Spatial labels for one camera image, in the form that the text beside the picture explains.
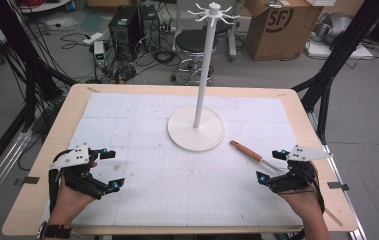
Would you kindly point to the flat white box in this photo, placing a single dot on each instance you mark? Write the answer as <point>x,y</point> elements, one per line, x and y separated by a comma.
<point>330,51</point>

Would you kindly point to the person's left hand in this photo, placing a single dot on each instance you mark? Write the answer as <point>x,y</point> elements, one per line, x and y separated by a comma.
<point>68,203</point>

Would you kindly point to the grey metal stand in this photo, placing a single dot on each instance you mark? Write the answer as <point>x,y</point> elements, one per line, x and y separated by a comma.
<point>233,36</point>

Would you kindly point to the white keyboard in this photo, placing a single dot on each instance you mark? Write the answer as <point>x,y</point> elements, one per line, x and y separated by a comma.
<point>320,2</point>

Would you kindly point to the grey appliance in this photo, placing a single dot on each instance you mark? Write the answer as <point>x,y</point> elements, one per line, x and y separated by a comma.
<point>333,28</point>

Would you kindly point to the brown cardboard box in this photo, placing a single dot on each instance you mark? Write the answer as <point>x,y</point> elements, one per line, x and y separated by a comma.
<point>280,36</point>

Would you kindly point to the white grid paper mat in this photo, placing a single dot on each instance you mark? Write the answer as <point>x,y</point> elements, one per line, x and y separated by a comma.
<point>177,183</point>

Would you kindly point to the black tape strip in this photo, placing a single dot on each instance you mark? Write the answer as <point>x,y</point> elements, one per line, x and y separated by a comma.
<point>30,180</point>
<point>337,186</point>

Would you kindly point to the person's right hand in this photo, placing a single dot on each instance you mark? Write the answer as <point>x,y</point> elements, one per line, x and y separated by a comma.
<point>305,205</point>

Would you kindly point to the large black computer tower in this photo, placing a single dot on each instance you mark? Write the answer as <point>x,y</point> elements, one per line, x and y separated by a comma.
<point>123,33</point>

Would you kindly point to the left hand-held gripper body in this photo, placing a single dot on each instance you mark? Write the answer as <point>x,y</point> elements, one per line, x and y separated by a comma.
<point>73,156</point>

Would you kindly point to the aluminium rail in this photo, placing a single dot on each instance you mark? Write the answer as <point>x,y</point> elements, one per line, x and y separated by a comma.
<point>343,186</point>
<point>0,173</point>

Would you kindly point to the brown tape strip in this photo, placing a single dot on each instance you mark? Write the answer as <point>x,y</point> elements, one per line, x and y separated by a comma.
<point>333,217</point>

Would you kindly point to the small white device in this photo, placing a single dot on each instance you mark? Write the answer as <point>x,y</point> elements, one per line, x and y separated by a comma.
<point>99,53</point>

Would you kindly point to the white round table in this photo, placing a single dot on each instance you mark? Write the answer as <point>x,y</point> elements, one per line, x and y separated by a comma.
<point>43,6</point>

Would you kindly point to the white hanging rack stand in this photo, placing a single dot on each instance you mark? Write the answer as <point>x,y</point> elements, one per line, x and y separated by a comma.
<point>203,83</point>

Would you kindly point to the white power strip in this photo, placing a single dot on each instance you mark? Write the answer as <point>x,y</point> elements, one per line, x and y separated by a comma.
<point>93,38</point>

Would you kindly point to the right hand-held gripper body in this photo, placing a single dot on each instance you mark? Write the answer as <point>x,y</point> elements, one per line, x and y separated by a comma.
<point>298,180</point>

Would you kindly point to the black round stool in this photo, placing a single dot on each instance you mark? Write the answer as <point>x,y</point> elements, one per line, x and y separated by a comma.
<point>193,41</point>

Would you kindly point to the black metal stand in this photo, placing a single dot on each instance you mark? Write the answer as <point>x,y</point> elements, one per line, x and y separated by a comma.
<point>337,56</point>
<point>33,66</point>

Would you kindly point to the slim black computer tower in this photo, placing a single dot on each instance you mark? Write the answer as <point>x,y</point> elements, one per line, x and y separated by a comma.
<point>150,28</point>

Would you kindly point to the black wristwatch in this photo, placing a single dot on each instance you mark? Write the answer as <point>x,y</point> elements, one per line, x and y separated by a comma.
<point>56,230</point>

